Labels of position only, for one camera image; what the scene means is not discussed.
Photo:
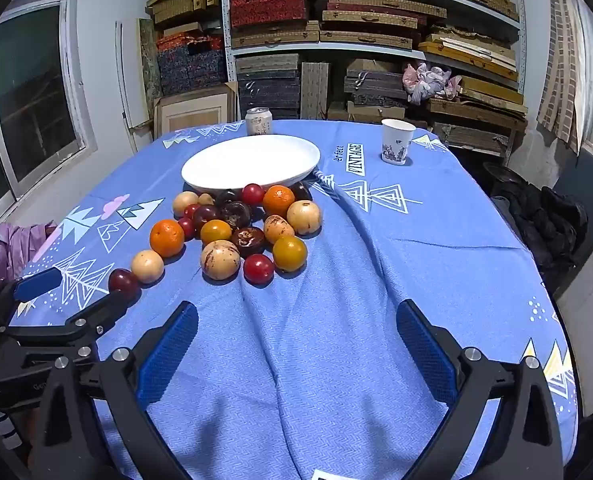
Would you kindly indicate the dark purple plum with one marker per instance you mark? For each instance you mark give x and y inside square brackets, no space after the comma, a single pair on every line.
[206,215]

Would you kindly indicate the pink cloth bundle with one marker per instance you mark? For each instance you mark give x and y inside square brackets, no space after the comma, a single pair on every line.
[429,82]

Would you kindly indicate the smooth tan round fruit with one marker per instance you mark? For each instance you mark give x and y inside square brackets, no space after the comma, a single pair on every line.
[185,202]
[147,266]

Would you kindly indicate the grey metal shelf rack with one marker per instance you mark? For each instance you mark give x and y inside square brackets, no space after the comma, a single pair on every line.
[225,35]

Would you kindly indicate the blue printed tablecloth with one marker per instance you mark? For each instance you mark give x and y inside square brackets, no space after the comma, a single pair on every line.
[326,310]

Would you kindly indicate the white leaning strip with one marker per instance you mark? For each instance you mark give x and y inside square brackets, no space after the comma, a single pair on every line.
[124,85]

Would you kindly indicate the silver drink can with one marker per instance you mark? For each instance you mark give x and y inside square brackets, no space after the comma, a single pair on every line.
[259,122]

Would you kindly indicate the small red cherry tomato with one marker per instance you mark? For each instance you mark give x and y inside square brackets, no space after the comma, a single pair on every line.
[186,227]
[191,210]

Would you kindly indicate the shelved flat gift boxes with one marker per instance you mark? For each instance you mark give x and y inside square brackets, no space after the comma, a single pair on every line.
[366,35]

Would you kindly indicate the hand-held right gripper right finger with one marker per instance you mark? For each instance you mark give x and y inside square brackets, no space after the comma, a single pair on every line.
[426,355]

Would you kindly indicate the white paper cup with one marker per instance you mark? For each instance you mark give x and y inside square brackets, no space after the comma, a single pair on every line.
[397,142]

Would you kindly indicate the beige brick-pattern curtain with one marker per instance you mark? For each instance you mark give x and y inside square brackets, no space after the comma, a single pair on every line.
[566,60]

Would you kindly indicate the black jacket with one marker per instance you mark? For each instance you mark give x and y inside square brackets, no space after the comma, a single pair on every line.
[541,215]

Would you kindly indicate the aluminium sliding window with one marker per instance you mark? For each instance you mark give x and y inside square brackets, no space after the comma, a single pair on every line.
[36,95]

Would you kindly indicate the speckled tan round fruit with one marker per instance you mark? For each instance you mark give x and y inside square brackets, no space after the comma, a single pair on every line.
[304,217]
[220,260]

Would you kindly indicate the speckled tan oblong fruit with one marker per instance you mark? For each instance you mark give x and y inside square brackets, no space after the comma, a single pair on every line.
[278,228]

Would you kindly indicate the orange mandarin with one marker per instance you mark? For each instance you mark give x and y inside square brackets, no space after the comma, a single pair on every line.
[278,200]
[167,238]

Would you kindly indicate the small tan round fruit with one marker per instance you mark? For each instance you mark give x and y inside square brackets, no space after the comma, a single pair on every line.
[205,199]

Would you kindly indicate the dark red plum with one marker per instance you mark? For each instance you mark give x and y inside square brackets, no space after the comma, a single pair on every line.
[124,281]

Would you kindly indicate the pile of woven boxes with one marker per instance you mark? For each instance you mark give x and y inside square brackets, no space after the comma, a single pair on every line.
[186,25]

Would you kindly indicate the wooden framed panel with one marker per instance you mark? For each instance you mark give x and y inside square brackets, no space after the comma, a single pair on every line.
[194,110]

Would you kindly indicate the green marbled board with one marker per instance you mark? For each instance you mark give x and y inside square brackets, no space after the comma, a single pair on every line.
[149,60]

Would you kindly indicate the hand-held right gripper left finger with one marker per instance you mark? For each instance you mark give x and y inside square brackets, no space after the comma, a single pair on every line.
[169,350]

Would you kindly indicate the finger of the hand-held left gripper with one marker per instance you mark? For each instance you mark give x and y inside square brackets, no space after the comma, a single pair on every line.
[36,284]
[96,315]

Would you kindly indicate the purple cloth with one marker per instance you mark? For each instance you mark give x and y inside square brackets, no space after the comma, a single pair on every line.
[6,250]

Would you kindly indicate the white plate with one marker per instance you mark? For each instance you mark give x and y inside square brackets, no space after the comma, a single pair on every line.
[251,162]

